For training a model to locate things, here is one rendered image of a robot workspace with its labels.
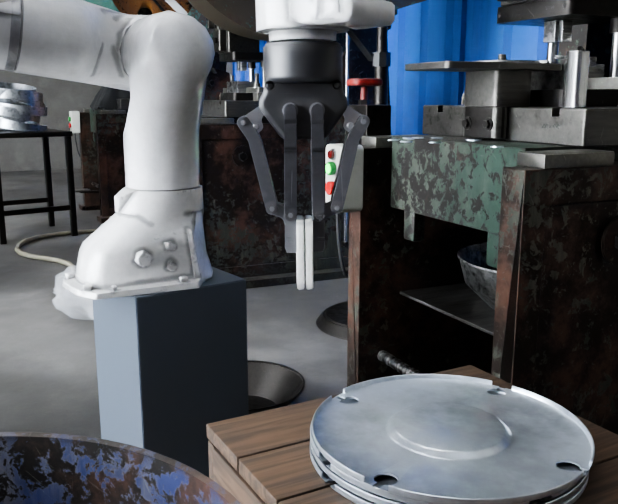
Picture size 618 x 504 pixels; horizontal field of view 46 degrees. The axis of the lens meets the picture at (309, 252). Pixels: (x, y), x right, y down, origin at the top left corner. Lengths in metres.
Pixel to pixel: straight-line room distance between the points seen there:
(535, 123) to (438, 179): 0.20
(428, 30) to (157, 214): 2.89
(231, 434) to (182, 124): 0.45
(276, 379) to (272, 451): 1.01
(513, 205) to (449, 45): 2.58
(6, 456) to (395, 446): 0.37
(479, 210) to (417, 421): 0.55
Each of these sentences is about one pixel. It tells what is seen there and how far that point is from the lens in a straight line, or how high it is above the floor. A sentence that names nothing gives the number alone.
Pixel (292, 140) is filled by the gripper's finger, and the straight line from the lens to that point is 0.69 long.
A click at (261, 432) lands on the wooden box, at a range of 0.85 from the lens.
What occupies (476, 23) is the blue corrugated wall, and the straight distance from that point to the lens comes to 3.49.
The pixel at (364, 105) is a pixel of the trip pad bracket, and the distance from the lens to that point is 1.55.
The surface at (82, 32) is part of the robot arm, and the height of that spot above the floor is 0.81.
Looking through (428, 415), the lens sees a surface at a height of 0.38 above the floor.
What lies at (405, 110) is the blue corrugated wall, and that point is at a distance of 3.97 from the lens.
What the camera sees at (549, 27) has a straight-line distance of 1.47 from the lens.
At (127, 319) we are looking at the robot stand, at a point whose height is 0.41.
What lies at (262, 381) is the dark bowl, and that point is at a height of 0.03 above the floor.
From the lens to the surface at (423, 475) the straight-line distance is 0.72.
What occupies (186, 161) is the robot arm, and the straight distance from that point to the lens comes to 1.08.
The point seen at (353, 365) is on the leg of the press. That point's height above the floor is 0.15.
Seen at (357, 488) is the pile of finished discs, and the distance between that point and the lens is 0.71.
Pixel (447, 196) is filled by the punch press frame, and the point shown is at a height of 0.55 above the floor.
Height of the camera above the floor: 0.73
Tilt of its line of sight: 12 degrees down
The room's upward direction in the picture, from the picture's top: straight up
